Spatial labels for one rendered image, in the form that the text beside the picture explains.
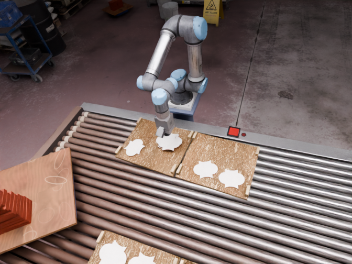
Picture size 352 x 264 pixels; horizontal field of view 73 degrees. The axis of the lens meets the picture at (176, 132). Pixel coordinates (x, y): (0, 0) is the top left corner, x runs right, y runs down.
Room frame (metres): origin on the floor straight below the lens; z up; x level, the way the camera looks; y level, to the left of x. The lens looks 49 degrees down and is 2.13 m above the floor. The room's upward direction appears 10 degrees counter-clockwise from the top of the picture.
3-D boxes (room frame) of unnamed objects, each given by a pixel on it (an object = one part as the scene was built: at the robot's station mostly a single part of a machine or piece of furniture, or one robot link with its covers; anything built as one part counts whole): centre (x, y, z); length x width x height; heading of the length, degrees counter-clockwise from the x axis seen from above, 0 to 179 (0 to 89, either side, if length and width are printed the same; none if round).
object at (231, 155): (0.75, -0.22, 0.93); 0.41 x 0.35 x 0.02; 60
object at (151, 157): (0.96, 0.14, 0.93); 0.41 x 0.35 x 0.02; 58
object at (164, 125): (0.90, 0.07, 1.17); 0.12 x 0.09 x 0.16; 144
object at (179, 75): (1.40, -0.09, 1.07); 0.13 x 0.12 x 0.14; 58
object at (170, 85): (1.01, 0.01, 1.33); 0.11 x 0.11 x 0.08; 58
